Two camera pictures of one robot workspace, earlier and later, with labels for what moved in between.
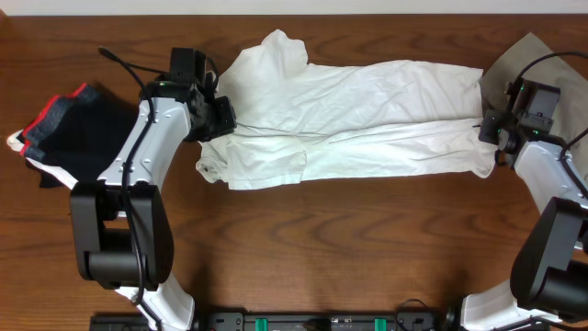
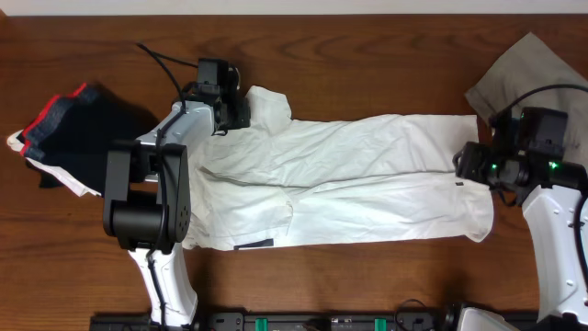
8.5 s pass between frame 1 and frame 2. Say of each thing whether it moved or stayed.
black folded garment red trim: stayed
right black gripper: moved
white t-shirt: moved
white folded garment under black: stayed
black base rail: stayed
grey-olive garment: stayed
